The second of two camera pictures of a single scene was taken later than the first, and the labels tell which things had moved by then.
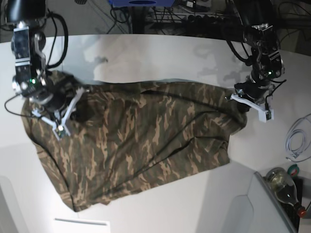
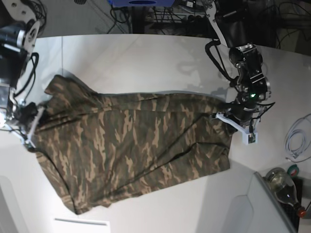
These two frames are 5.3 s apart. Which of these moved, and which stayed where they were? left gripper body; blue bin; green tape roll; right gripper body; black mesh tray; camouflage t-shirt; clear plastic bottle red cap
Moved: right gripper body; camouflage t-shirt; left gripper body
Stayed: black mesh tray; clear plastic bottle red cap; green tape roll; blue bin
